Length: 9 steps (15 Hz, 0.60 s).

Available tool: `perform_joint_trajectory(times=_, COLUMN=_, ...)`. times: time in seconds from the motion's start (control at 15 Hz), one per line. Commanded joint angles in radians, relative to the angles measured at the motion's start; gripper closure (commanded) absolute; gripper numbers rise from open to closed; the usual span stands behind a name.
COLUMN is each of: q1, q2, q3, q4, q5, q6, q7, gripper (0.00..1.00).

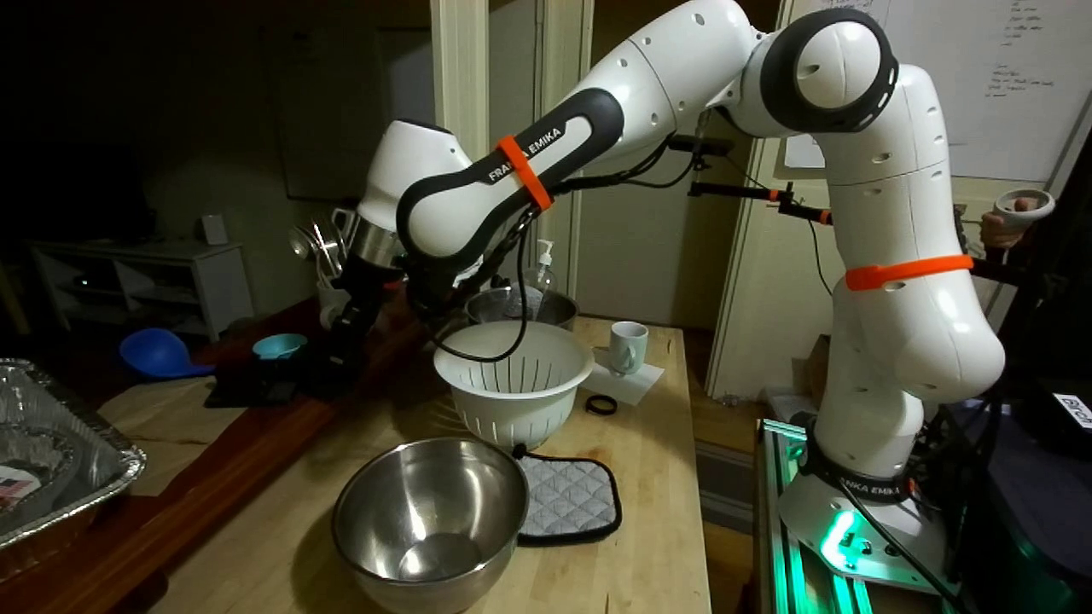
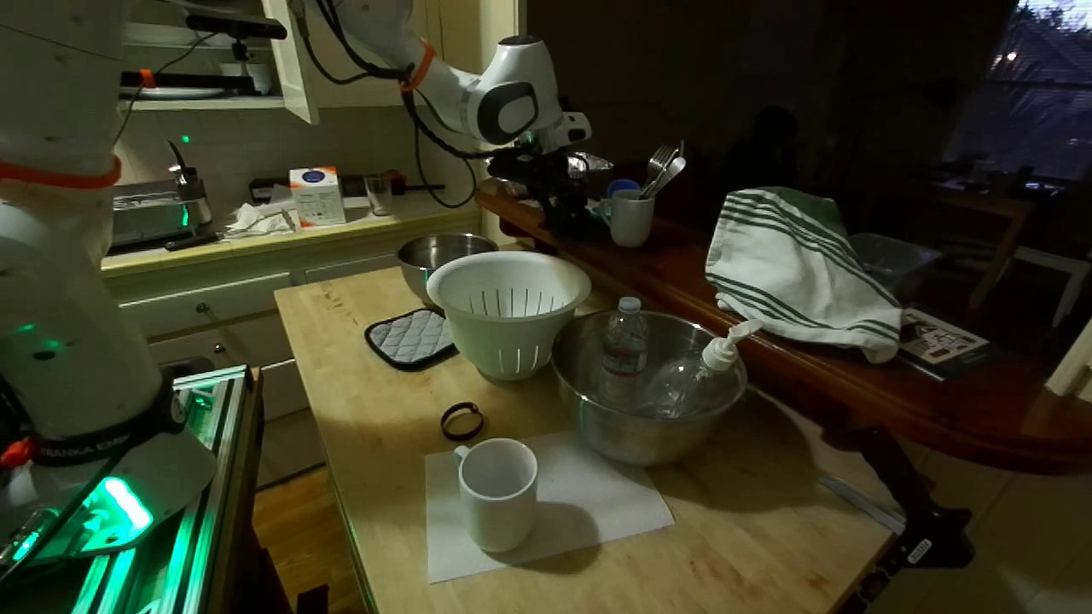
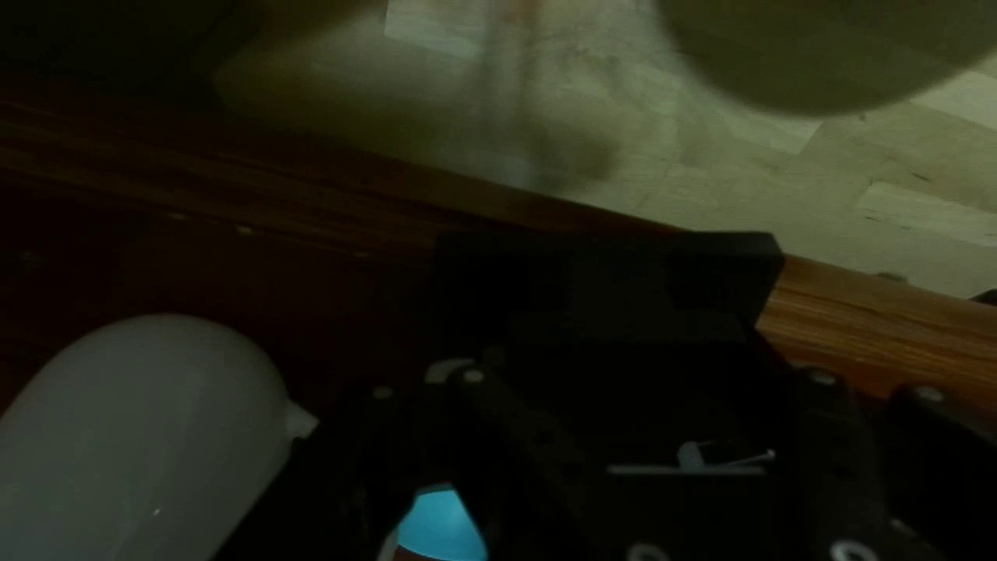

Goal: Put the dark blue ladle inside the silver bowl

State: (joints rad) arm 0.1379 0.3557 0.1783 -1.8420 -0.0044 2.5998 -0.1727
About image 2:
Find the white mug holding utensils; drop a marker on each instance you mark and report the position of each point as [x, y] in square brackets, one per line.
[631, 222]

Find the wooden side table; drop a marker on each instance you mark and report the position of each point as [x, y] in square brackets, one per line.
[991, 209]

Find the grey metal appliance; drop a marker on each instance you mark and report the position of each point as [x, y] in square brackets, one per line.
[146, 216]

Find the printed magazine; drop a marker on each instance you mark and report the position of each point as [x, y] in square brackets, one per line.
[939, 341]

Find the cream door frame post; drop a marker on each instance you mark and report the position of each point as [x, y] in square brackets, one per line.
[505, 19]

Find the black table clamp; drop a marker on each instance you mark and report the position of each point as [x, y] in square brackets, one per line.
[907, 499]

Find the grey quilted pot holder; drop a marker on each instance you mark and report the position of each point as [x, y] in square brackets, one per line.
[407, 341]

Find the dark blue plastic ladle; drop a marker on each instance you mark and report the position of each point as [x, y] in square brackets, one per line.
[621, 186]

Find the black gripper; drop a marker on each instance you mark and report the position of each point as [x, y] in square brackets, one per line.
[551, 176]

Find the white paper sheet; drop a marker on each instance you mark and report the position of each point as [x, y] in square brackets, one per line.
[600, 499]

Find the white plastic colander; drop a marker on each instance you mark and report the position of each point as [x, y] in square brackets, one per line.
[505, 330]

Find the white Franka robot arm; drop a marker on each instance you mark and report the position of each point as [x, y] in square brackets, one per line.
[55, 284]

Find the white paper pile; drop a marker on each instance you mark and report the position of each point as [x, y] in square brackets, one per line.
[258, 216]

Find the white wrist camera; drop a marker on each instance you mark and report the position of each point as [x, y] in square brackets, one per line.
[573, 123]

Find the white counter cabinet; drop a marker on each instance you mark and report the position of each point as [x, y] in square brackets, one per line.
[225, 301]

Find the plain white ceramic mug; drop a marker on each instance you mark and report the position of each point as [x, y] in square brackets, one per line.
[498, 518]

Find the dark glass window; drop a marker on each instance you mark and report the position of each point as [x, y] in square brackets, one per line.
[1023, 104]

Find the black desk stand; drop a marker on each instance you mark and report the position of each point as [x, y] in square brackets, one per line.
[187, 184]

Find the metal robot base stand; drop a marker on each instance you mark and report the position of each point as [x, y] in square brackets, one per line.
[217, 454]

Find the clear bottle with white nozzle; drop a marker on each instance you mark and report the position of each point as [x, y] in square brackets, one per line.
[721, 357]

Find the white wall cabinet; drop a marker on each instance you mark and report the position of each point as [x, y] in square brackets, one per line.
[291, 71]

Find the white and blue carton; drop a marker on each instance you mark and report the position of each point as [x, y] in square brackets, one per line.
[316, 198]

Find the clear plastic water bottle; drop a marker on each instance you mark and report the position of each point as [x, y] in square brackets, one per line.
[621, 347]

